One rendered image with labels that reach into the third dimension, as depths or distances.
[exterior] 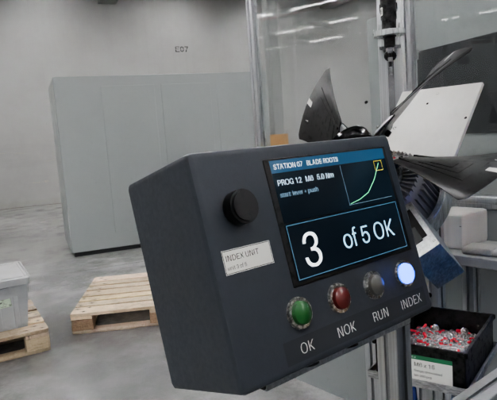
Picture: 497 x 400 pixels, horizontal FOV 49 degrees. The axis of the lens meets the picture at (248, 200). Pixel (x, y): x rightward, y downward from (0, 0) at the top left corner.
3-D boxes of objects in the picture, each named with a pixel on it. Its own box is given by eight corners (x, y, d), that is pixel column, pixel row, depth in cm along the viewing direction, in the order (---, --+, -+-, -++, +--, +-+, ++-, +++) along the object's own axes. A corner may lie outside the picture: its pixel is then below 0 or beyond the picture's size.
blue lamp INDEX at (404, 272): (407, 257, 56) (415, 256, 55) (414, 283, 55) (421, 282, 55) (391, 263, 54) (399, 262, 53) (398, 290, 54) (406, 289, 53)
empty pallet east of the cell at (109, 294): (235, 280, 481) (233, 263, 479) (247, 316, 382) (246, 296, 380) (96, 293, 468) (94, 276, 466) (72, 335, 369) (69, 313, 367)
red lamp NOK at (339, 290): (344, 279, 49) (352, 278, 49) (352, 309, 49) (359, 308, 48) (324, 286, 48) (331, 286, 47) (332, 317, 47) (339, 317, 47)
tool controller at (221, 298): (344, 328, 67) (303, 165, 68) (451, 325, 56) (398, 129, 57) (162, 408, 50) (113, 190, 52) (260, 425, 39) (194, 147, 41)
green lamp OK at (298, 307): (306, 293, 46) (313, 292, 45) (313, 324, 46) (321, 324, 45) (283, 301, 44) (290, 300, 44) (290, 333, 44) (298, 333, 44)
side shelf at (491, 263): (439, 243, 195) (438, 235, 194) (545, 255, 167) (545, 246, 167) (399, 256, 179) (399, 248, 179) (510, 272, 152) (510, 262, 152)
